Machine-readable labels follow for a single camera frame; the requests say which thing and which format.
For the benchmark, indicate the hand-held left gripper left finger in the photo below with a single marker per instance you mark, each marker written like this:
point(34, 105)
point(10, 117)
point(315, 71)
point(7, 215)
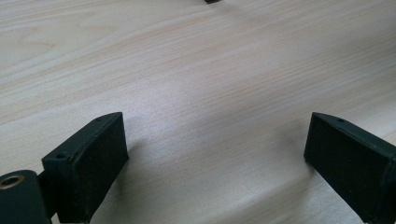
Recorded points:
point(90, 168)

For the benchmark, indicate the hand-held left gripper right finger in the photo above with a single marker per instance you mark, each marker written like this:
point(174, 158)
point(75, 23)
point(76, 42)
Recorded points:
point(351, 168)

